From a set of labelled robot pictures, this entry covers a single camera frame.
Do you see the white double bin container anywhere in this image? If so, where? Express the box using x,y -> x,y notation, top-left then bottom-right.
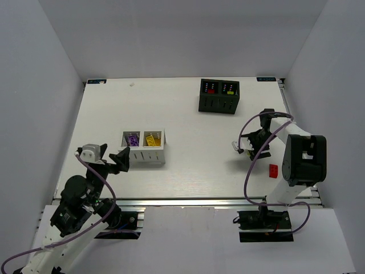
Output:
119,128 -> 166,164

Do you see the yellow long lego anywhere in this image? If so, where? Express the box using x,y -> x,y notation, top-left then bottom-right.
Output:
145,135 -> 161,147

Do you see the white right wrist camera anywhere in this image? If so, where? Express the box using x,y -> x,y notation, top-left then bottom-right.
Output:
232,137 -> 254,154

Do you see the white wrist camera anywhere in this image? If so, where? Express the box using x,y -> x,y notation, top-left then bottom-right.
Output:
232,137 -> 254,154
75,144 -> 104,164

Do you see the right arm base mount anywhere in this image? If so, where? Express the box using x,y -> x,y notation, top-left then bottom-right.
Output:
232,209 -> 294,243

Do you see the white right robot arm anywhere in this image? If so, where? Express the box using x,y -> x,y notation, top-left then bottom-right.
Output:
110,115 -> 326,211

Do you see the black double bin container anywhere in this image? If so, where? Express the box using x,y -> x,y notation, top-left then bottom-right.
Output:
198,79 -> 240,115

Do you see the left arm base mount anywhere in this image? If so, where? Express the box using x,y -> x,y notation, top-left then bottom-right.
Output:
95,207 -> 145,240

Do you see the purple sloped lego brick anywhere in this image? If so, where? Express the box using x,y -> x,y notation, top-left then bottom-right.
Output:
128,134 -> 139,147

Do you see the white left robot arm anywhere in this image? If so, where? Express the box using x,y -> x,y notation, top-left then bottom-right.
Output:
15,144 -> 130,273

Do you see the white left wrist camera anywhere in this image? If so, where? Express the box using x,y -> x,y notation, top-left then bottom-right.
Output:
75,144 -> 104,164

